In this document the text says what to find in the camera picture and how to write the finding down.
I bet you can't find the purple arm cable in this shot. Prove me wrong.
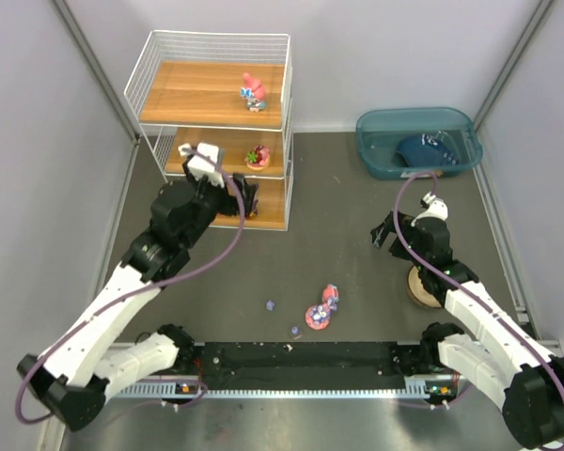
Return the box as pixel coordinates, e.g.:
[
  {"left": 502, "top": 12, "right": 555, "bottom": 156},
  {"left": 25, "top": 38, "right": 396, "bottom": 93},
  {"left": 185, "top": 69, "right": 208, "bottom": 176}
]
[
  {"left": 16, "top": 148, "right": 246, "bottom": 427},
  {"left": 393, "top": 169, "right": 564, "bottom": 451}
]

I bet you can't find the purple bunny donut toy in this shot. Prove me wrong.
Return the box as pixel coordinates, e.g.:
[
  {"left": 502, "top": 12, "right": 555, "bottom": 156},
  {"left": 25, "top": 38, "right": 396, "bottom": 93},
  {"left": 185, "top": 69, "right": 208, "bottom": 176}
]
[{"left": 305, "top": 303, "right": 331, "bottom": 331}]

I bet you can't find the wooden round block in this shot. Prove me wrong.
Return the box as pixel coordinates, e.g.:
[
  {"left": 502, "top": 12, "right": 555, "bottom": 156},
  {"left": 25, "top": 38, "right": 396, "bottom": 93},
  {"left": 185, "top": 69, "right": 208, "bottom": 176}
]
[{"left": 407, "top": 266, "right": 442, "bottom": 309}]

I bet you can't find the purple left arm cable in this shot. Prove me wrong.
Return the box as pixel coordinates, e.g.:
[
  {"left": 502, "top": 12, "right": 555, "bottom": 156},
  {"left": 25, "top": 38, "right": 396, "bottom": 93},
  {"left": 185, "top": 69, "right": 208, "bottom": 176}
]
[{"left": 16, "top": 148, "right": 246, "bottom": 427}]

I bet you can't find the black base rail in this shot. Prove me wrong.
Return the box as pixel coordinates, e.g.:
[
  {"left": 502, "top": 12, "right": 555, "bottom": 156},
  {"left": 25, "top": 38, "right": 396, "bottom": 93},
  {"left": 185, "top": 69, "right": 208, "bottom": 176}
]
[{"left": 199, "top": 342, "right": 431, "bottom": 392}]

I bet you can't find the pink bear strawberry toy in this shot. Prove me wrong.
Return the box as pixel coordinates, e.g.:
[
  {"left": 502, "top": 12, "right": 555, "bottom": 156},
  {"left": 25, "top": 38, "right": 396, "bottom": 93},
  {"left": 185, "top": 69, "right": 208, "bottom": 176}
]
[{"left": 244, "top": 145, "right": 271, "bottom": 171}]

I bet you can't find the blue cap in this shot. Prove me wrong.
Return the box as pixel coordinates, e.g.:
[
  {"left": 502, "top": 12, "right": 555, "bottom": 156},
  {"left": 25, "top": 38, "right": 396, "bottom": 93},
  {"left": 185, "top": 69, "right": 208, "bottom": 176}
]
[{"left": 396, "top": 133, "right": 459, "bottom": 167}]

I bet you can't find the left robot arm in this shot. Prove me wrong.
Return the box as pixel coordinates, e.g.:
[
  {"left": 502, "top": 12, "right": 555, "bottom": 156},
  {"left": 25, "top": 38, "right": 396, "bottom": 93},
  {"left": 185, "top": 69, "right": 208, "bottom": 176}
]
[{"left": 15, "top": 174, "right": 259, "bottom": 432}]

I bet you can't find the blue caped toy figure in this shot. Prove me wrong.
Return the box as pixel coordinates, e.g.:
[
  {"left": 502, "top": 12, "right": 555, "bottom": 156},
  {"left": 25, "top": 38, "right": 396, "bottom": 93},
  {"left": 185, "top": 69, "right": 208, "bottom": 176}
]
[{"left": 245, "top": 199, "right": 259, "bottom": 219}]

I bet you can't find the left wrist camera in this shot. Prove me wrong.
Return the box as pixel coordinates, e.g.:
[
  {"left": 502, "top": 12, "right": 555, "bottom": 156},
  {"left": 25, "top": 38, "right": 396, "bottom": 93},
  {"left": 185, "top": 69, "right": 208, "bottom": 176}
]
[{"left": 178, "top": 142, "right": 225, "bottom": 188}]

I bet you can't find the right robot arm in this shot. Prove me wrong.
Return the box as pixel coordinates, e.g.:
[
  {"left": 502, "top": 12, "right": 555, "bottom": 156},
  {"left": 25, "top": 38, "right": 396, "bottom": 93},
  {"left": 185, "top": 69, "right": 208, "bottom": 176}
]
[{"left": 370, "top": 212, "right": 564, "bottom": 449}]

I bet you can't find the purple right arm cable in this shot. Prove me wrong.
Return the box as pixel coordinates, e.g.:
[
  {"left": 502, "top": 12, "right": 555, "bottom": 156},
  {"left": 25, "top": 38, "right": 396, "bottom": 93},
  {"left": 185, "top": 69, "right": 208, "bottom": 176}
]
[{"left": 393, "top": 169, "right": 564, "bottom": 451}]

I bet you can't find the pink bunny toy on shelf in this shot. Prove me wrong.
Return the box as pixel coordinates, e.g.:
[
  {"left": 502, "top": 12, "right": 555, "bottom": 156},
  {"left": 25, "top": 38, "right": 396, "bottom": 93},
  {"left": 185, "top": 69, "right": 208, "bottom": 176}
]
[{"left": 240, "top": 72, "right": 266, "bottom": 112}]

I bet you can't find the teal plastic bin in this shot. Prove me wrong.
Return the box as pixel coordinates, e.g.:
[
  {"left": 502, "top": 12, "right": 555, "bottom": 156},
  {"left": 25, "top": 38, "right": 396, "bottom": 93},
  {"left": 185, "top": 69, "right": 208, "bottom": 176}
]
[{"left": 355, "top": 107, "right": 483, "bottom": 180}]

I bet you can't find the white wire wooden shelf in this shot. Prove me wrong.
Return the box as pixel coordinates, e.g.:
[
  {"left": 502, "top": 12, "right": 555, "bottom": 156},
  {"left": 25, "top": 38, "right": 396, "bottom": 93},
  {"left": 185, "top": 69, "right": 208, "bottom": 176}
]
[{"left": 124, "top": 30, "right": 293, "bottom": 230}]

